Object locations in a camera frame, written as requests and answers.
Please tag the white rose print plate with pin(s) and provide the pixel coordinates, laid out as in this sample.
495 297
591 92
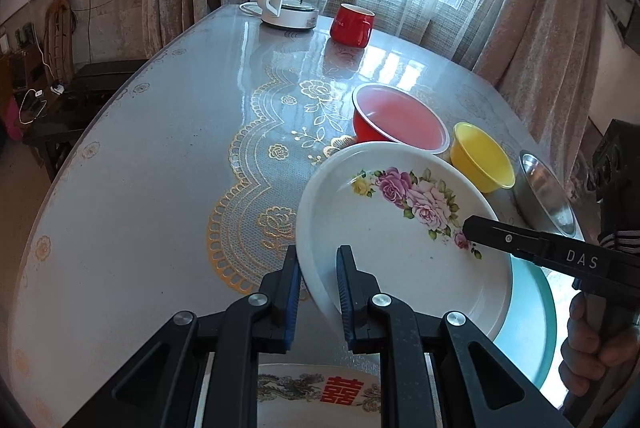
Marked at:
390 248

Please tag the dark wooden bench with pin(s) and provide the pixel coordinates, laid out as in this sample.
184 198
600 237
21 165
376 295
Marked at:
75 107

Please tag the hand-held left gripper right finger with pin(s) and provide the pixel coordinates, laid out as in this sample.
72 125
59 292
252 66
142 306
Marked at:
345 300

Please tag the wooden cabinet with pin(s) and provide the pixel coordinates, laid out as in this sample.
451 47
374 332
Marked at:
22 67

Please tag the pink bag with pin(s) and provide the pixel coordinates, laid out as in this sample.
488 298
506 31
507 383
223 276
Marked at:
12 120

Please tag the grey wall box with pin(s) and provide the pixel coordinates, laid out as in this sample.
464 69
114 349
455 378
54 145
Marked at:
620 12

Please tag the red mug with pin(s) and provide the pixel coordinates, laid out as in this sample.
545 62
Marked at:
347 25

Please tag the person's right hand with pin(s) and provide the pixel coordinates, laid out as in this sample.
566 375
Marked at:
595 365

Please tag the stainless steel bowl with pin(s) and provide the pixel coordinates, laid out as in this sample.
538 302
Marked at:
547 193

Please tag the white plate red character print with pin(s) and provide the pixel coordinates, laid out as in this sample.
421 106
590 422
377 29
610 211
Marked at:
310 413

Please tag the red plastic bowl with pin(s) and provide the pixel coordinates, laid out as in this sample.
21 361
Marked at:
400 117

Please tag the teal plate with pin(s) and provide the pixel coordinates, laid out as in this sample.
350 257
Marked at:
530 323

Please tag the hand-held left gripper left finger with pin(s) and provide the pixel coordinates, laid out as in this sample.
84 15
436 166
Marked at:
292 303

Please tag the grey gold floral tablecloth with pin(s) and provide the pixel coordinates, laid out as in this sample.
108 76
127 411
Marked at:
150 208

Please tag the yellow plastic bowl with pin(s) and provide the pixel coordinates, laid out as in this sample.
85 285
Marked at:
481 155

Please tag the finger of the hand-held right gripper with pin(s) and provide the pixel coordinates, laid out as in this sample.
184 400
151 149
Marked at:
500 238

